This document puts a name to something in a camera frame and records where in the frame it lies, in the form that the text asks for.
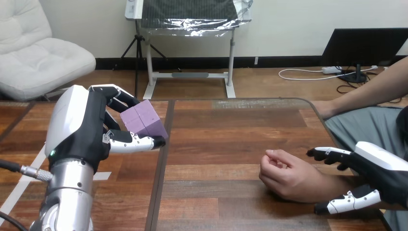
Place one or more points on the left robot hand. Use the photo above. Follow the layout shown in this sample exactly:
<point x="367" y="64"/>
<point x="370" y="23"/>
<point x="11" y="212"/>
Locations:
<point x="78" y="127"/>

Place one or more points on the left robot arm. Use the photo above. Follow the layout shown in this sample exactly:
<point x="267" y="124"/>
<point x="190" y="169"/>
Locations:
<point x="68" y="194"/>

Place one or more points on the dark screen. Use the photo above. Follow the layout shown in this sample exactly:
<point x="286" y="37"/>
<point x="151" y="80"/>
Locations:
<point x="363" y="44"/>

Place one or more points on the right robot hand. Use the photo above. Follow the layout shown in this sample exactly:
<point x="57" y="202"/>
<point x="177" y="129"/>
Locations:
<point x="385" y="173"/>

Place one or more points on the white power strip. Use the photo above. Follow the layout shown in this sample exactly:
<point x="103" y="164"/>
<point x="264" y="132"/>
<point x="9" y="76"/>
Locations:
<point x="331" y="69"/>

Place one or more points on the purple block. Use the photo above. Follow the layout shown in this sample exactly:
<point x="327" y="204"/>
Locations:
<point x="145" y="119"/>

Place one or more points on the white cushioned chair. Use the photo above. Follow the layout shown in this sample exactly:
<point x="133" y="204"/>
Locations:
<point x="35" y="60"/>

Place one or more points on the black tripod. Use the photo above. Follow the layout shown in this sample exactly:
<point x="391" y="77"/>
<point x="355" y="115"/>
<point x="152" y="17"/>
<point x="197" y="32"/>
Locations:
<point x="138" y="47"/>

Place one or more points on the white desk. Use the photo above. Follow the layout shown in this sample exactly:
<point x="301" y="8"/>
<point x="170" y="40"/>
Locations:
<point x="188" y="75"/>

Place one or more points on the person's hand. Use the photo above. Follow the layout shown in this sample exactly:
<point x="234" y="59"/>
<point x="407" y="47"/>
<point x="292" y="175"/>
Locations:
<point x="296" y="180"/>
<point x="325" y="110"/>

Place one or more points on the foil sheet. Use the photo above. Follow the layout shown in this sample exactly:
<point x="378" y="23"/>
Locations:
<point x="191" y="19"/>

